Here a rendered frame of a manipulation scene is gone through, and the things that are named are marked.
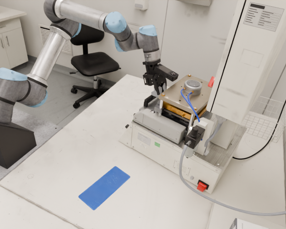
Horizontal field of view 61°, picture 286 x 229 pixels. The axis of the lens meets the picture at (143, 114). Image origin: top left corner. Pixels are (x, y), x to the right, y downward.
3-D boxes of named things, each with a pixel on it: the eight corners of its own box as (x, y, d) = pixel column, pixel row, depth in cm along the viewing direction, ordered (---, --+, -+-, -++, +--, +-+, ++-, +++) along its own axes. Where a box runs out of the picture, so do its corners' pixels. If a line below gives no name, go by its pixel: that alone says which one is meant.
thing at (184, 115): (212, 105, 118) (218, 88, 112) (192, 126, 103) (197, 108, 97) (181, 92, 125) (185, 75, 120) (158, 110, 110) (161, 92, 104)
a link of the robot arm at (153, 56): (162, 48, 113) (152, 52, 107) (164, 57, 114) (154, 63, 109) (149, 49, 117) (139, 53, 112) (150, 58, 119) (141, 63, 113)
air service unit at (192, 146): (202, 146, 100) (211, 117, 92) (186, 166, 90) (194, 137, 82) (190, 140, 103) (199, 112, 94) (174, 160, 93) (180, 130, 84)
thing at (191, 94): (228, 107, 117) (237, 84, 109) (201, 141, 96) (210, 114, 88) (184, 89, 127) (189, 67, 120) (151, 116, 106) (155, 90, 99)
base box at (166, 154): (234, 153, 131) (245, 129, 121) (207, 201, 105) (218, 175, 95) (153, 113, 154) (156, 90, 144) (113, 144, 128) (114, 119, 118)
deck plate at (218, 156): (246, 129, 121) (247, 127, 120) (221, 171, 97) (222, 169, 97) (168, 94, 140) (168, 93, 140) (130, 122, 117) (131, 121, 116)
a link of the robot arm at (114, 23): (40, -18, 112) (128, 8, 95) (55, -2, 122) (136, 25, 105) (27, 3, 111) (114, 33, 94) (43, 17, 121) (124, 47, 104)
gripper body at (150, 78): (153, 81, 125) (149, 57, 120) (167, 81, 119) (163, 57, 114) (144, 86, 119) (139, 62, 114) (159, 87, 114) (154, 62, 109)
